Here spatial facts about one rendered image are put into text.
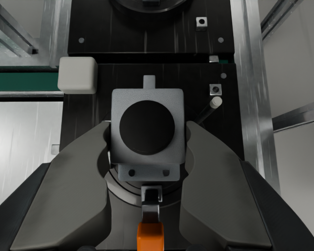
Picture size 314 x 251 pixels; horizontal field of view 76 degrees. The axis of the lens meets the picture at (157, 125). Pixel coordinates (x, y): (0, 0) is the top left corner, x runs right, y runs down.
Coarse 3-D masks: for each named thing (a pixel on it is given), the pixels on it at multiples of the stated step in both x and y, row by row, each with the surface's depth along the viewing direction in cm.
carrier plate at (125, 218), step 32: (128, 64) 28; (160, 64) 28; (192, 64) 28; (224, 64) 28; (64, 96) 27; (96, 96) 27; (192, 96) 27; (224, 96) 27; (64, 128) 26; (224, 128) 27; (128, 224) 24
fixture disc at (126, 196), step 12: (108, 120) 25; (192, 120) 25; (180, 168) 24; (108, 180) 23; (180, 180) 24; (120, 192) 23; (132, 192) 23; (168, 192) 23; (180, 192) 23; (132, 204) 23; (168, 204) 23
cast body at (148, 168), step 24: (120, 96) 12; (144, 96) 12; (168, 96) 12; (120, 120) 11; (144, 120) 11; (168, 120) 11; (120, 144) 11; (144, 144) 10; (168, 144) 12; (120, 168) 14; (144, 168) 14; (168, 168) 14
